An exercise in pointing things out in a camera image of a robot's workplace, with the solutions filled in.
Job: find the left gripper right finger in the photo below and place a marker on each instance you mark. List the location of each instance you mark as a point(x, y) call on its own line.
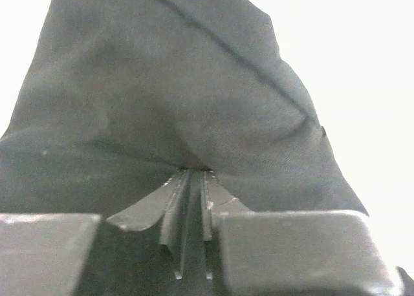
point(215, 199)

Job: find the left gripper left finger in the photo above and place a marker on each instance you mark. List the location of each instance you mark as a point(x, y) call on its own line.
point(166, 206)

